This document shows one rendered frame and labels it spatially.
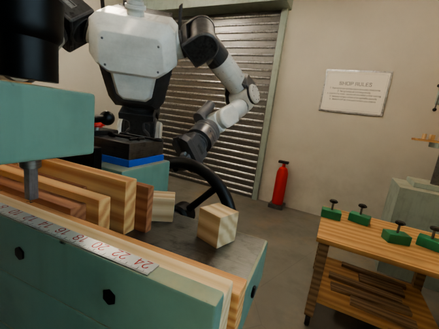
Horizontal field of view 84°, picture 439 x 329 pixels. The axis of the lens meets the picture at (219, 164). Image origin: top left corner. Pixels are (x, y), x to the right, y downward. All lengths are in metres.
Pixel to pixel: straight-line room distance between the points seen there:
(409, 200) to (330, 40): 1.90
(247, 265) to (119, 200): 0.17
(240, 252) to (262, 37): 3.24
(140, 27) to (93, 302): 0.77
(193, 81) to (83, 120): 3.49
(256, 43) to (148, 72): 2.67
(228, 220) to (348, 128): 2.88
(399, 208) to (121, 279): 2.20
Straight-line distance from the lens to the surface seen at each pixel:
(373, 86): 3.17
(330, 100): 3.15
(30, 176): 0.32
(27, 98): 0.28
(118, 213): 0.34
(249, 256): 0.32
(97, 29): 0.90
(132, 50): 0.88
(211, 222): 0.32
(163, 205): 0.37
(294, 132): 3.19
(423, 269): 1.44
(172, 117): 3.94
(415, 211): 2.32
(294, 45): 3.35
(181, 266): 0.20
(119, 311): 0.21
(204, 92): 3.64
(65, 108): 0.30
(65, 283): 0.25
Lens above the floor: 1.06
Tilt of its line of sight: 12 degrees down
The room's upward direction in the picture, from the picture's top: 7 degrees clockwise
